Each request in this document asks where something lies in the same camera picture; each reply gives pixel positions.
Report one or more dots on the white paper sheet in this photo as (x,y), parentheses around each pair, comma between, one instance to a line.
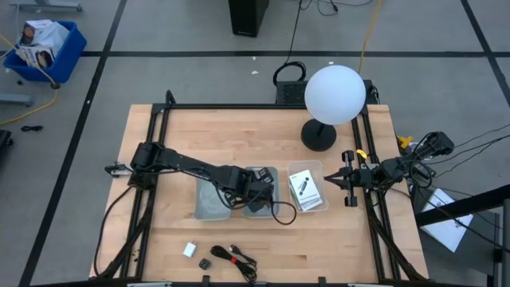
(446,231)

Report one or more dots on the blue plastic tub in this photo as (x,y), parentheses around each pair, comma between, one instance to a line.
(67,60)

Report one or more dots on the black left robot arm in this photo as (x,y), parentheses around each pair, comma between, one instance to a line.
(191,163)

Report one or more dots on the white plastic bag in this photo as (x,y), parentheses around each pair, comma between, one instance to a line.
(56,38)

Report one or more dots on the white printed cardboard box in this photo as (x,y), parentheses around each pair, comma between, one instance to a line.
(30,32)
(38,57)

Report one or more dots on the white USB wall charger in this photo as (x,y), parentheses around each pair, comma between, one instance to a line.
(190,250)

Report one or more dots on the black metal beam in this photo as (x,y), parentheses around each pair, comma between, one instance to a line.
(458,207)

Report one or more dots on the yellow plastic clamp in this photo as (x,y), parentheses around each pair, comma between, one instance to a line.
(404,141)

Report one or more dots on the black aluminium table frame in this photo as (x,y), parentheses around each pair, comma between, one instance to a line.
(255,106)

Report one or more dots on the black vented equipment box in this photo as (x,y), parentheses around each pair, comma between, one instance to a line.
(291,92)

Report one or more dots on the small black charger cube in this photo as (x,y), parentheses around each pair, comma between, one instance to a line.
(205,264)

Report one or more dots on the black computer tower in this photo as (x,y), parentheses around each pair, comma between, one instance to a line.
(247,18)

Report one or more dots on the grey metal furniture foot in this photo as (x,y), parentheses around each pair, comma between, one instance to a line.
(16,99)
(48,5)

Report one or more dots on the white green product box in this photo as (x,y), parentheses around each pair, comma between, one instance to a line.
(307,189)
(295,201)

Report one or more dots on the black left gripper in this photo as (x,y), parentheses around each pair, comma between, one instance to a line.
(257,191)

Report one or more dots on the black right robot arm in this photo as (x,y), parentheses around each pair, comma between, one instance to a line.
(398,167)

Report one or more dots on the white globe table lamp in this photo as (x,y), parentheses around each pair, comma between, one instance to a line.
(334,95)

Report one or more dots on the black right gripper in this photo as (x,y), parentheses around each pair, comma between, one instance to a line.
(360,177)

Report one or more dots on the clear plastic bin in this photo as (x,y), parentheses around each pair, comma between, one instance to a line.
(315,165)

